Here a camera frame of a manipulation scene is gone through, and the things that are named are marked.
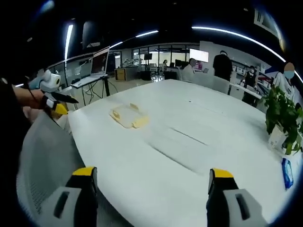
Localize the cream plastic buckle part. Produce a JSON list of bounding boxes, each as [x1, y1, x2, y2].
[[109, 109, 122, 121]]

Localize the green potted plant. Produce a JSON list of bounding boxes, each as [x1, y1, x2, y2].
[[259, 84, 303, 156]]

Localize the person's left hand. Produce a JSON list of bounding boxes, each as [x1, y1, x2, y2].
[[23, 89, 45, 110]]

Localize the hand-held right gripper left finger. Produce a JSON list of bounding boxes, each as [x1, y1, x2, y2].
[[44, 166, 99, 227]]

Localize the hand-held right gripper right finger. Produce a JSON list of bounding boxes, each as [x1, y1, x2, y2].
[[205, 167, 268, 227]]

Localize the wooden cabinet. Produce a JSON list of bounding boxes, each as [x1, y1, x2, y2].
[[114, 68, 126, 81]]

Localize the open laptop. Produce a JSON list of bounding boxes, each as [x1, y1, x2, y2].
[[90, 46, 111, 78]]

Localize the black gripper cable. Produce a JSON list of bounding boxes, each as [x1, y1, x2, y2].
[[24, 76, 40, 103]]

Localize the blue wipes packet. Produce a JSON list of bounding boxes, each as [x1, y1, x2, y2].
[[281, 157, 295, 190]]

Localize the white plant pot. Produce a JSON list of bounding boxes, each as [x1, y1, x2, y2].
[[267, 124, 288, 149]]

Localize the white office chair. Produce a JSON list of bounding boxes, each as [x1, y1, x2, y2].
[[207, 75, 231, 96]]

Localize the white mesh chair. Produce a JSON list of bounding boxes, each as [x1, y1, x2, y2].
[[16, 110, 100, 222]]

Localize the ceiling light strip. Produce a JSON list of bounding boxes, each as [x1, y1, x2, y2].
[[64, 24, 74, 62], [136, 29, 159, 38], [191, 26, 287, 62]]

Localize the wall screen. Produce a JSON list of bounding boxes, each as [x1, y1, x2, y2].
[[189, 48, 210, 64]]

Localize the laptop stand desk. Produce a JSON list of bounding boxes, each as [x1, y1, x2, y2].
[[70, 73, 111, 98]]

